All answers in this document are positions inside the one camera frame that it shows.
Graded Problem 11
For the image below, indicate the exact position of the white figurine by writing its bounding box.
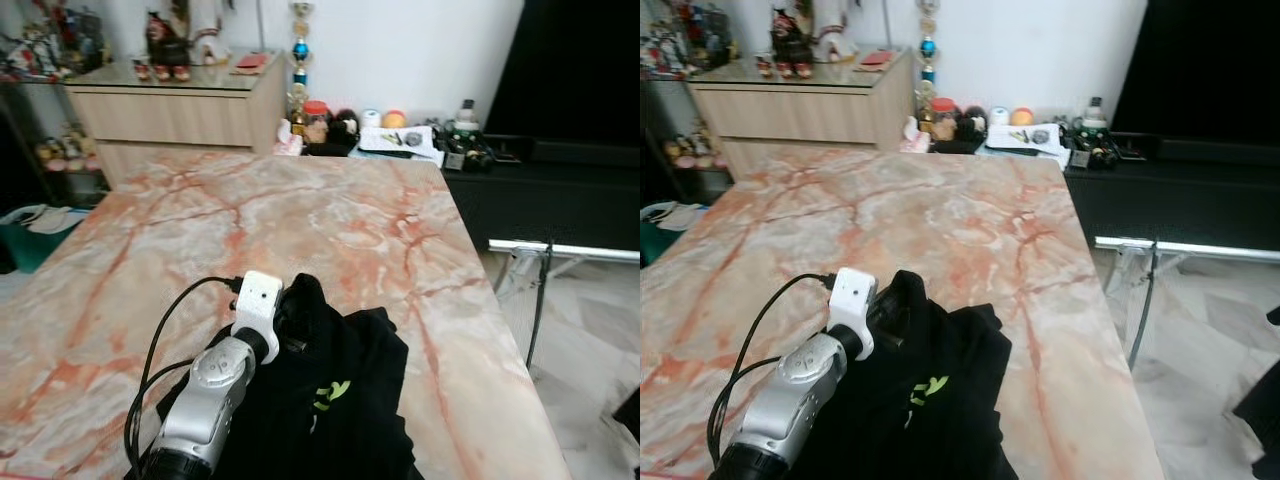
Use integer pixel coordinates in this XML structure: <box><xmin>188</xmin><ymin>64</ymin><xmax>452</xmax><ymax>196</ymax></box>
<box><xmin>815</xmin><ymin>0</ymin><xmax>861</xmax><ymax>63</ymax></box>
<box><xmin>190</xmin><ymin>0</ymin><xmax>237</xmax><ymax>66</ymax></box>

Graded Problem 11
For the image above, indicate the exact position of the black shirt with lime logo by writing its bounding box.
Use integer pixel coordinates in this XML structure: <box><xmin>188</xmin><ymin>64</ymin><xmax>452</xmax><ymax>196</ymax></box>
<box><xmin>155</xmin><ymin>272</ymin><xmax>421</xmax><ymax>480</ymax></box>
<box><xmin>790</xmin><ymin>268</ymin><xmax>1019</xmax><ymax>480</ymax></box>

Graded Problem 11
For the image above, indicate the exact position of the blue and gold trophy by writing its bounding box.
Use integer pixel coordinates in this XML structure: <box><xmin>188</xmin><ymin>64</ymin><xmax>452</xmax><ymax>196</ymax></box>
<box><xmin>915</xmin><ymin>0</ymin><xmax>941</xmax><ymax>131</ymax></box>
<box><xmin>287</xmin><ymin>0</ymin><xmax>313</xmax><ymax>136</ymax></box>

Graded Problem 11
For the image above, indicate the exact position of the black display shelf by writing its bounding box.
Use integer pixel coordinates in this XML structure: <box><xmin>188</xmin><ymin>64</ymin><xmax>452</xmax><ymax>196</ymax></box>
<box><xmin>640</xmin><ymin>0</ymin><xmax>736</xmax><ymax>201</ymax></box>
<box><xmin>0</xmin><ymin>0</ymin><xmax>113</xmax><ymax>206</ymax></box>

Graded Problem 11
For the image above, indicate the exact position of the light wooden sideboard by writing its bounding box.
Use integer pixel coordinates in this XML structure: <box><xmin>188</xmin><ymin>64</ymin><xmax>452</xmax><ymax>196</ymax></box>
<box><xmin>690</xmin><ymin>50</ymin><xmax>916</xmax><ymax>183</ymax></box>
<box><xmin>65</xmin><ymin>55</ymin><xmax>291</xmax><ymax>186</ymax></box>

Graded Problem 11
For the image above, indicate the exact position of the pink marble folding table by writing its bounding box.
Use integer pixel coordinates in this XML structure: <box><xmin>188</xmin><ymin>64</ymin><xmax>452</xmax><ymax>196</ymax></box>
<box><xmin>0</xmin><ymin>150</ymin><xmax>571</xmax><ymax>480</ymax></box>
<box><xmin>640</xmin><ymin>148</ymin><xmax>1166</xmax><ymax>480</ymax></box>

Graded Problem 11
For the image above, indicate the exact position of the black flat television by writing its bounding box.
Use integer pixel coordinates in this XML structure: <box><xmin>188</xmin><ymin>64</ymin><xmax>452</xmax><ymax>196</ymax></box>
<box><xmin>1110</xmin><ymin>0</ymin><xmax>1280</xmax><ymax>141</ymax></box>
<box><xmin>483</xmin><ymin>0</ymin><xmax>640</xmax><ymax>146</ymax></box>

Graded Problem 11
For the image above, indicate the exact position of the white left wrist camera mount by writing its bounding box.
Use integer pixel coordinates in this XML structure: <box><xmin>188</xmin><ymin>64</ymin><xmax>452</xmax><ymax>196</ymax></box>
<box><xmin>232</xmin><ymin>270</ymin><xmax>285</xmax><ymax>363</ymax></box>
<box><xmin>828</xmin><ymin>267</ymin><xmax>879</xmax><ymax>359</ymax></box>

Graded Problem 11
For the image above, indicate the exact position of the black tabletop gadget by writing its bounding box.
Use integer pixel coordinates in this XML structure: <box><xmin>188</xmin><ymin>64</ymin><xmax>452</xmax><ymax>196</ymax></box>
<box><xmin>1068</xmin><ymin>118</ymin><xmax>1148</xmax><ymax>171</ymax></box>
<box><xmin>443</xmin><ymin>120</ymin><xmax>523</xmax><ymax>173</ymax></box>

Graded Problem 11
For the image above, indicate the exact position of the dark red warrior figurine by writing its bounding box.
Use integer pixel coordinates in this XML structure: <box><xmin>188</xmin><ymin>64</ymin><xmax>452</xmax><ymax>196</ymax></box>
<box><xmin>770</xmin><ymin>8</ymin><xmax>823</xmax><ymax>81</ymax></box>
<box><xmin>145</xmin><ymin>10</ymin><xmax>196</xmax><ymax>83</ymax></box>

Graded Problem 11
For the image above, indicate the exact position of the teal plastic basket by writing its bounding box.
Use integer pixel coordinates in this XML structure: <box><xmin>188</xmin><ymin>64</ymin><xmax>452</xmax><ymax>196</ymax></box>
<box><xmin>640</xmin><ymin>200</ymin><xmax>706</xmax><ymax>266</ymax></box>
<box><xmin>0</xmin><ymin>203</ymin><xmax>86</xmax><ymax>273</ymax></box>

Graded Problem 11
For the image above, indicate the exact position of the white paper stack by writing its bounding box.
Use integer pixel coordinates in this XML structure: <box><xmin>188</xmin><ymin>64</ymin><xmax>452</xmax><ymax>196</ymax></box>
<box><xmin>985</xmin><ymin>122</ymin><xmax>1071</xmax><ymax>161</ymax></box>
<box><xmin>357</xmin><ymin>125</ymin><xmax>446</xmax><ymax>166</ymax></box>

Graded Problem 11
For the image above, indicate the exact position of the black soundbar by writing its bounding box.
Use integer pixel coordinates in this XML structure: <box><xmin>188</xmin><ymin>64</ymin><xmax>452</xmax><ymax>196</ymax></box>
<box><xmin>530</xmin><ymin>138</ymin><xmax>640</xmax><ymax>166</ymax></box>
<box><xmin>1155</xmin><ymin>137</ymin><xmax>1280</xmax><ymax>166</ymax></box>

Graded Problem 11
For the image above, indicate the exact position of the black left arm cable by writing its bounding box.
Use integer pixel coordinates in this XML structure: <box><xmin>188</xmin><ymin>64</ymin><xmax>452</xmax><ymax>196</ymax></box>
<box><xmin>124</xmin><ymin>275</ymin><xmax>247</xmax><ymax>473</ymax></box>
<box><xmin>705</xmin><ymin>272</ymin><xmax>837</xmax><ymax>468</ymax></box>

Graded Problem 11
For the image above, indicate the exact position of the red-lidded jar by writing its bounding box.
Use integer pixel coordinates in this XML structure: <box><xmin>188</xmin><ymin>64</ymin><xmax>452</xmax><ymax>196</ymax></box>
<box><xmin>300</xmin><ymin>98</ymin><xmax>333</xmax><ymax>146</ymax></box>
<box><xmin>928</xmin><ymin>97</ymin><xmax>961</xmax><ymax>141</ymax></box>

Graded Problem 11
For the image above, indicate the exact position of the silver metal clothes rack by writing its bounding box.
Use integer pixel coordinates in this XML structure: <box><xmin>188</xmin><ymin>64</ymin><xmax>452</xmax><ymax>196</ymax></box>
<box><xmin>488</xmin><ymin>238</ymin><xmax>640</xmax><ymax>306</ymax></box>
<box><xmin>1095</xmin><ymin>235</ymin><xmax>1280</xmax><ymax>371</ymax></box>

